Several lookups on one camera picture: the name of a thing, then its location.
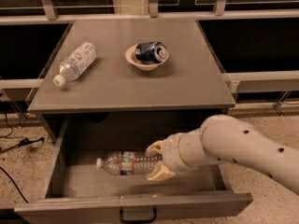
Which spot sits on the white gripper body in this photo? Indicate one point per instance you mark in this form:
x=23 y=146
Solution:
x=172 y=155

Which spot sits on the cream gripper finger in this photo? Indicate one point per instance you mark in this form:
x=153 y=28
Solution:
x=155 y=148
x=160 y=173

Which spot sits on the clear bottle red label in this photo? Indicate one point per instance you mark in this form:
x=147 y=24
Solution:
x=128 y=163

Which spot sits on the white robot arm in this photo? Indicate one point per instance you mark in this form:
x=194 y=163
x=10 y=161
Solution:
x=223 y=138

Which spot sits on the grey cabinet with top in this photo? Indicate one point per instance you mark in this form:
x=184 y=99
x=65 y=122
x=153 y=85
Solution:
x=189 y=79

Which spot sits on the open grey top drawer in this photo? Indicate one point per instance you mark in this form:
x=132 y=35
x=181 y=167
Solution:
x=76 y=192

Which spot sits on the water bottle white label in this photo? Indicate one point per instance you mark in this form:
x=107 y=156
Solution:
x=74 y=65

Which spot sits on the crushed blue soda can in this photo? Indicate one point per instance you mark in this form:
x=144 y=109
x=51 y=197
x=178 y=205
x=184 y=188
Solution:
x=151 y=52

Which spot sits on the white bowl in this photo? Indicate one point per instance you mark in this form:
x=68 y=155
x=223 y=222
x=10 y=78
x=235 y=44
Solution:
x=142 y=65

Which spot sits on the metal window railing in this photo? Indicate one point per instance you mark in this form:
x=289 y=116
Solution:
x=54 y=11

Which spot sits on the black drawer handle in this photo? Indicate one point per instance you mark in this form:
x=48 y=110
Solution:
x=146 y=216

